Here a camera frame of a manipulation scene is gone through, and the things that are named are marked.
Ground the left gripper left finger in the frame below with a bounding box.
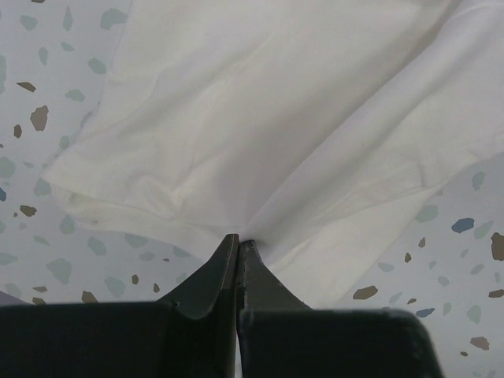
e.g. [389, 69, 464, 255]
[1, 235, 239, 377]

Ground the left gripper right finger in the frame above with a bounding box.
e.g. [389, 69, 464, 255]
[237, 241, 443, 377]

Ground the white t shirt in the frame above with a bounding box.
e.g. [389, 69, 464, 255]
[43, 1, 503, 307]

